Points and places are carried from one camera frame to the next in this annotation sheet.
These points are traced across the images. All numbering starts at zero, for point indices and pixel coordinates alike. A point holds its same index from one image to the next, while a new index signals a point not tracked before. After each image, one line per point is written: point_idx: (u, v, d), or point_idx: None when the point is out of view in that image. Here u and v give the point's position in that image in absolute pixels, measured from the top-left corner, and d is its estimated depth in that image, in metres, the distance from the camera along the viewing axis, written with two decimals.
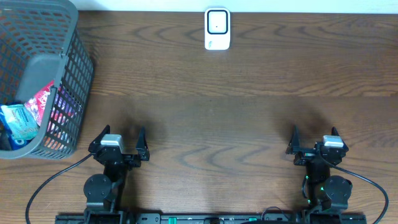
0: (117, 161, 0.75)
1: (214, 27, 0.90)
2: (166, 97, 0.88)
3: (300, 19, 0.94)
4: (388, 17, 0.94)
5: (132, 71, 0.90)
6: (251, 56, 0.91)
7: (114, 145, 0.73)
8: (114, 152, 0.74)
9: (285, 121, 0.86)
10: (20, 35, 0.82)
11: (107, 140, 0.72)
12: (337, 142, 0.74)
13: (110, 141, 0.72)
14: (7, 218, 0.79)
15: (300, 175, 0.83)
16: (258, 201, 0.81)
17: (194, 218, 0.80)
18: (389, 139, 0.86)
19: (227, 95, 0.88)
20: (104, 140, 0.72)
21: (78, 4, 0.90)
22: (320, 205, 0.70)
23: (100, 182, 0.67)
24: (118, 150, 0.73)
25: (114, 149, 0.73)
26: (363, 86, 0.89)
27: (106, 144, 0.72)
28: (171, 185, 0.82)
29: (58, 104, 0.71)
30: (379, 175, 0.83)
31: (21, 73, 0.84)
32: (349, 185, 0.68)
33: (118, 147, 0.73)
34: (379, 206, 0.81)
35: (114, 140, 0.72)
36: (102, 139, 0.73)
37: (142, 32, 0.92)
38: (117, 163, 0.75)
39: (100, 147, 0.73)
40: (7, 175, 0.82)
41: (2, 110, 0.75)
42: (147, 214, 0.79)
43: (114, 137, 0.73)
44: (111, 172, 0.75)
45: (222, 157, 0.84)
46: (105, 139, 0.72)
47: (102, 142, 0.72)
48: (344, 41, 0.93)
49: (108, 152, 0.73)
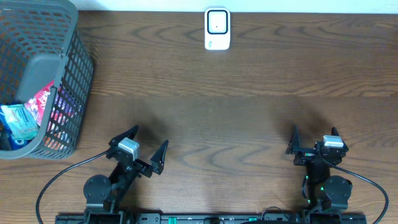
0: (128, 166, 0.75)
1: (214, 27, 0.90)
2: (166, 97, 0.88)
3: (300, 18, 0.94)
4: (388, 17, 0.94)
5: (132, 71, 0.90)
6: (251, 56, 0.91)
7: (128, 152, 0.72)
8: (127, 158, 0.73)
9: (285, 121, 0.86)
10: (20, 35, 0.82)
11: (125, 144, 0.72)
12: (337, 142, 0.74)
13: (127, 147, 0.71)
14: (7, 218, 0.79)
15: (300, 175, 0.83)
16: (258, 201, 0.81)
17: (194, 218, 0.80)
18: (389, 138, 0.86)
19: (227, 95, 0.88)
20: (122, 144, 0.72)
21: (78, 4, 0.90)
22: (320, 205, 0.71)
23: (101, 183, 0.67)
24: (130, 158, 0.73)
25: (127, 155, 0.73)
26: (363, 86, 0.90)
27: (122, 148, 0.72)
28: (171, 185, 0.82)
29: (58, 104, 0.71)
30: (379, 175, 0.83)
31: (21, 73, 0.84)
32: (349, 185, 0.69)
33: (131, 155, 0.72)
34: (379, 206, 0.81)
35: (130, 148, 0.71)
36: (121, 141, 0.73)
37: (142, 32, 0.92)
38: (129, 168, 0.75)
39: (115, 149, 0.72)
40: (7, 175, 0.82)
41: (2, 110, 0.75)
42: (147, 214, 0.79)
43: (132, 144, 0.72)
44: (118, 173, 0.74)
45: (222, 157, 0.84)
46: (123, 144, 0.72)
47: (120, 144, 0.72)
48: (344, 41, 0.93)
49: (120, 155, 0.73)
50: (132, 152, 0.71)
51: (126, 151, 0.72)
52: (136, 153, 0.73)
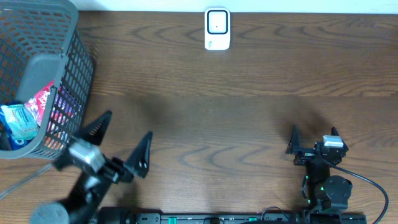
0: (92, 177, 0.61)
1: (214, 27, 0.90)
2: (166, 97, 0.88)
3: (300, 19, 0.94)
4: (388, 17, 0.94)
5: (132, 71, 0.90)
6: (251, 57, 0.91)
7: (83, 162, 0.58)
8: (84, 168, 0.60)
9: (285, 121, 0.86)
10: (20, 35, 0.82)
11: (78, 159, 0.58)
12: (337, 142, 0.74)
13: (80, 155, 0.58)
14: (7, 218, 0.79)
15: (300, 175, 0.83)
16: (258, 201, 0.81)
17: (194, 218, 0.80)
18: (389, 138, 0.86)
19: (227, 95, 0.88)
20: (74, 152, 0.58)
21: (78, 4, 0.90)
22: (320, 205, 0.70)
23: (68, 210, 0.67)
24: (87, 168, 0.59)
25: (83, 165, 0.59)
26: (363, 86, 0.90)
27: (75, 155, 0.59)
28: (171, 185, 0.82)
29: (58, 104, 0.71)
30: (379, 175, 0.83)
31: (21, 73, 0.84)
32: (349, 185, 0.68)
33: (88, 165, 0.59)
34: (379, 206, 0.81)
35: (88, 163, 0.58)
36: (73, 148, 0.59)
37: (142, 32, 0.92)
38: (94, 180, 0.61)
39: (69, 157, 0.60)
40: (7, 175, 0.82)
41: (2, 110, 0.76)
42: (147, 214, 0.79)
43: (88, 150, 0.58)
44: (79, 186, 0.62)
45: (222, 157, 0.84)
46: (76, 152, 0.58)
47: (72, 150, 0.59)
48: (344, 41, 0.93)
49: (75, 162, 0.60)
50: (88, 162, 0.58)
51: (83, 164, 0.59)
52: (95, 160, 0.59)
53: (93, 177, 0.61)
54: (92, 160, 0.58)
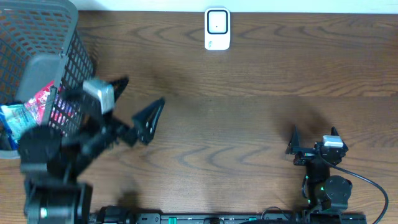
0: (102, 127, 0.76)
1: (214, 27, 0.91)
2: (166, 97, 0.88)
3: (300, 18, 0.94)
4: (388, 17, 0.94)
5: (132, 71, 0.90)
6: (251, 56, 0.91)
7: (93, 94, 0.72)
8: (92, 106, 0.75)
9: (285, 121, 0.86)
10: (20, 35, 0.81)
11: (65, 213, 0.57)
12: (337, 142, 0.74)
13: (91, 88, 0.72)
14: (7, 218, 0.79)
15: (300, 175, 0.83)
16: (258, 201, 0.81)
17: (194, 218, 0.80)
18: (389, 138, 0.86)
19: (227, 95, 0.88)
20: (86, 86, 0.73)
21: (78, 4, 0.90)
22: (320, 205, 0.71)
23: (59, 154, 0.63)
24: (95, 105, 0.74)
25: (92, 101, 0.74)
26: (363, 86, 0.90)
27: (87, 89, 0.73)
28: (171, 185, 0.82)
29: (59, 104, 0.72)
30: (379, 175, 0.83)
31: (21, 73, 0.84)
32: (349, 185, 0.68)
33: (96, 98, 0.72)
34: (379, 206, 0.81)
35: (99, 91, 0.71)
36: (86, 83, 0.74)
37: (142, 32, 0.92)
38: (104, 130, 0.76)
39: (81, 93, 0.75)
40: (7, 175, 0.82)
41: (2, 110, 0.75)
42: (147, 214, 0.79)
43: (97, 87, 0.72)
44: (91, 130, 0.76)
45: (222, 157, 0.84)
46: (88, 85, 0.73)
47: (84, 85, 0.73)
48: (344, 41, 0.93)
49: (86, 98, 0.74)
50: (98, 96, 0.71)
51: (93, 96, 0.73)
52: (104, 99, 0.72)
53: (104, 127, 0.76)
54: (101, 94, 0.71)
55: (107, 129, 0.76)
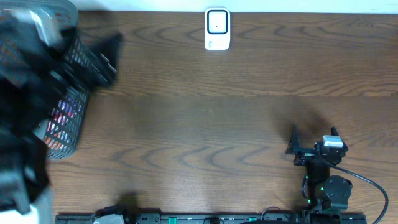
0: (54, 71, 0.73)
1: (214, 27, 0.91)
2: (166, 97, 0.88)
3: (300, 19, 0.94)
4: (389, 17, 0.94)
5: (132, 71, 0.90)
6: (251, 57, 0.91)
7: (34, 17, 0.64)
8: (58, 42, 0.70)
9: (285, 121, 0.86)
10: None
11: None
12: (337, 142, 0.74)
13: (36, 15, 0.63)
14: None
15: (300, 175, 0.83)
16: (258, 201, 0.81)
17: (194, 218, 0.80)
18: (389, 139, 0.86)
19: (227, 95, 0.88)
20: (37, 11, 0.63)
21: (78, 4, 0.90)
22: (320, 205, 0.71)
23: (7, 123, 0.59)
24: (54, 42, 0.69)
25: (61, 42, 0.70)
26: (364, 86, 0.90)
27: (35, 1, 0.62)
28: (171, 185, 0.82)
29: (58, 104, 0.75)
30: (379, 175, 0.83)
31: None
32: (349, 185, 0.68)
33: (43, 22, 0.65)
34: (379, 206, 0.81)
35: (40, 18, 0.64)
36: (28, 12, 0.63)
37: (142, 32, 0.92)
38: (58, 77, 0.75)
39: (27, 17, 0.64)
40: None
41: None
42: (147, 214, 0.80)
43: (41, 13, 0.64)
44: (42, 72, 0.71)
45: (222, 157, 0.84)
46: (33, 13, 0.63)
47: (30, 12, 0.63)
48: (344, 41, 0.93)
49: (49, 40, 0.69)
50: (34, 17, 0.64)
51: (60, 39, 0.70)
52: (52, 32, 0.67)
53: (59, 75, 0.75)
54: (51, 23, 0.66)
55: (61, 76, 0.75)
